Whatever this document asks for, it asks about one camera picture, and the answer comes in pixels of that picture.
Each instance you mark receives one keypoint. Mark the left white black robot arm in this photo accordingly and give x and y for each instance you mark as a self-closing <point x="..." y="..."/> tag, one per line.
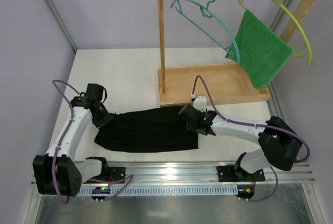
<point x="55" y="172"/>

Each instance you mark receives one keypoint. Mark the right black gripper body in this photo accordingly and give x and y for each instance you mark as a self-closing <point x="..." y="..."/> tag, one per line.
<point x="189" y="114"/>

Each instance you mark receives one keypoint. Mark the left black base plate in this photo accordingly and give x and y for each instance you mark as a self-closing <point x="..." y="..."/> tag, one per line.
<point x="116" y="174"/>

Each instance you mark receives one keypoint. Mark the grey slotted cable duct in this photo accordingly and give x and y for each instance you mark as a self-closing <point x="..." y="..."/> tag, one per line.
<point x="158" y="190"/>

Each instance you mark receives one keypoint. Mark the wooden clothes rack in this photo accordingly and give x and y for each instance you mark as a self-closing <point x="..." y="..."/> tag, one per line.
<point x="224" y="83"/>

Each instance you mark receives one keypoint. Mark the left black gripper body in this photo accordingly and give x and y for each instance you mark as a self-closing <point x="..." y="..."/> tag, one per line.
<point x="104" y="117"/>

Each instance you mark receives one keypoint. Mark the black trousers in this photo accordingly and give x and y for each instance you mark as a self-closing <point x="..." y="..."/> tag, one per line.
<point x="147" y="131"/>

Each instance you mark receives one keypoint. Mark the green microfibre cloth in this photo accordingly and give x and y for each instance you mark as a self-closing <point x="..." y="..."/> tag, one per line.
<point x="262" y="52"/>

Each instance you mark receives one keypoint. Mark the aluminium mounting rail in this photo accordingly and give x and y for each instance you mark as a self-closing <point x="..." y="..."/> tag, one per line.
<point x="206" y="172"/>

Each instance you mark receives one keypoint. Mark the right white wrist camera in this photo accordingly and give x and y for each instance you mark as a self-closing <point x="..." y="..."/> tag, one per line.
<point x="199" y="102"/>

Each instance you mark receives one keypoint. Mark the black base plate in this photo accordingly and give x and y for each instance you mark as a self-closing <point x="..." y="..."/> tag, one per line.
<point x="227" y="173"/>
<point x="116" y="174"/>

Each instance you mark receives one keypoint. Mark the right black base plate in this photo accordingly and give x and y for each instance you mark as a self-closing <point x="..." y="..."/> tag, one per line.
<point x="227" y="173"/>

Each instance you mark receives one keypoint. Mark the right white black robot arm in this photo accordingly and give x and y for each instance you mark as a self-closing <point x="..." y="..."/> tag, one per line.
<point x="279" y="145"/>

